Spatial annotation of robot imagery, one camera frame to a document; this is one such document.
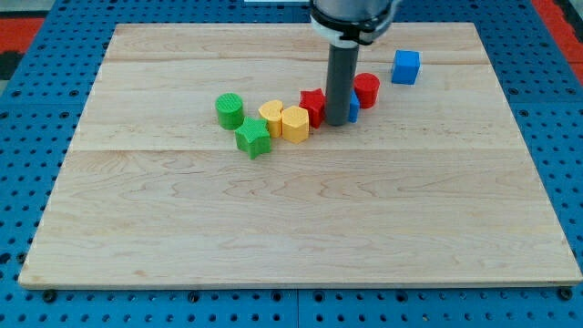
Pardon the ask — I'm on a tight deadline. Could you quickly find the small blue block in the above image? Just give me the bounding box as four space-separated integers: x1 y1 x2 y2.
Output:
348 90 360 123

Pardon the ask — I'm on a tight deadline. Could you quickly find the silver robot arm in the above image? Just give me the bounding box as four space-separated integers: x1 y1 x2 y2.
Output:
310 0 401 48

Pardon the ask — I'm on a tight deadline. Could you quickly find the yellow hexagon block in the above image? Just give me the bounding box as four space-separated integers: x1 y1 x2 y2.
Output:
281 106 310 143

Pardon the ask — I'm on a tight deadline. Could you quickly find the green star block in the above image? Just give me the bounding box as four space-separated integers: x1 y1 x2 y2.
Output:
235 117 271 159

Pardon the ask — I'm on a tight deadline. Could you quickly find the yellow heart block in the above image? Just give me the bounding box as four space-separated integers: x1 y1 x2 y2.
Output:
259 99 283 138

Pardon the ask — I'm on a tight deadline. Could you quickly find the red star block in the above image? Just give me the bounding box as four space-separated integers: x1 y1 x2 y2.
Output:
300 88 326 128

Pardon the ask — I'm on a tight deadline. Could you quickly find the green cylinder block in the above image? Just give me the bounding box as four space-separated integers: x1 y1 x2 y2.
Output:
215 93 244 130

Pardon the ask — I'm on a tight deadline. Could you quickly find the red cylinder block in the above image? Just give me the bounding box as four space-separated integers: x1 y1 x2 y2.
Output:
353 73 381 109

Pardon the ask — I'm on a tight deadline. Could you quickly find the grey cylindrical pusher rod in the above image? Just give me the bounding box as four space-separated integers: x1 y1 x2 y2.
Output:
324 45 359 126

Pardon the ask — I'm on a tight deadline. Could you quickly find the wooden board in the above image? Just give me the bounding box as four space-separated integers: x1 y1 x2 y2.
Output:
19 23 582 290

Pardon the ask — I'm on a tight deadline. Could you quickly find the blue cube block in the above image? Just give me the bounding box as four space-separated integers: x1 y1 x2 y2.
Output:
391 50 421 85

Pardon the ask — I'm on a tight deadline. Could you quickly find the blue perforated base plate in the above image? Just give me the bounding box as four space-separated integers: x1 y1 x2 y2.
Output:
1 0 582 327

